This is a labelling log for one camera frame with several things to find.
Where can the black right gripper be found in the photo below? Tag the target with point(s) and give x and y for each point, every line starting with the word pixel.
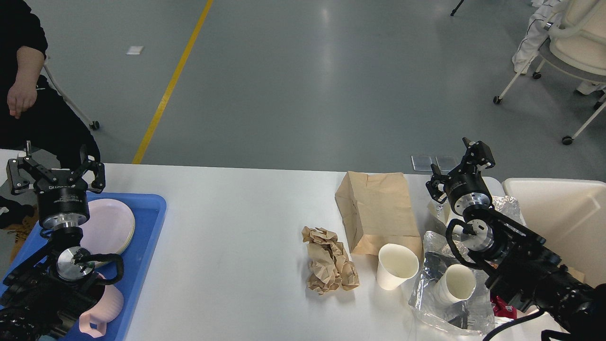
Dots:
pixel 466 189

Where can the white office chair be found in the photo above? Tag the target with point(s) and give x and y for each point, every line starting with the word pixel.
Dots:
pixel 576 41

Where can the brown paper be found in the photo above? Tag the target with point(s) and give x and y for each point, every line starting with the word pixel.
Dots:
pixel 330 266

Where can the crumpled aluminium foil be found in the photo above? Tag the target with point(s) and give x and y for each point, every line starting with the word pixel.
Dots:
pixel 443 214

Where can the white paper cup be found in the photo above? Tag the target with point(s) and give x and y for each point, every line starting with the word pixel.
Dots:
pixel 396 264
pixel 457 284

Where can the seated person's hand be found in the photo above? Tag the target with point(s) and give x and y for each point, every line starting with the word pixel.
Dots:
pixel 20 97

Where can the beige plastic bin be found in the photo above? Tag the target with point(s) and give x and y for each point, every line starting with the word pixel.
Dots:
pixel 571 215

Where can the pink plate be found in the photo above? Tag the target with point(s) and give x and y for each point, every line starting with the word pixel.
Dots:
pixel 98 231

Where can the clear plastic wrap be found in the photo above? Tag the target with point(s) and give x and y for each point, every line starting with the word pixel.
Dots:
pixel 473 316

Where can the yellow plate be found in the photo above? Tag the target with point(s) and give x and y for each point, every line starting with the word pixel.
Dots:
pixel 124 232

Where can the person in black clothes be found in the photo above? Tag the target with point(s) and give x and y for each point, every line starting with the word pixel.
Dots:
pixel 30 110

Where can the brown paper bag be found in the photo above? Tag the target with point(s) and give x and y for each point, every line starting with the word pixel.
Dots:
pixel 377 210

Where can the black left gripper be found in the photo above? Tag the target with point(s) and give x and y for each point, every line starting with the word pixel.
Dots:
pixel 59 204

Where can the crushed red wrapper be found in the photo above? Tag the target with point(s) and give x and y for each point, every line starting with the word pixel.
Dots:
pixel 501 308

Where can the person in white trousers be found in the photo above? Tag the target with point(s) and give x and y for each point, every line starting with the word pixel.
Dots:
pixel 535 34

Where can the pink ribbed mug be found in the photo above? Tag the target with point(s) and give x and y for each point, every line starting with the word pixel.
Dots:
pixel 94 321

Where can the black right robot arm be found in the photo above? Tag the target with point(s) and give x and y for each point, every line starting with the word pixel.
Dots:
pixel 520 269

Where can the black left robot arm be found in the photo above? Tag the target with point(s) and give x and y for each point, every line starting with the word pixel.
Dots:
pixel 49 291

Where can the metal floor plates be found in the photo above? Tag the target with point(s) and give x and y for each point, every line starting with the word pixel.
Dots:
pixel 422 163

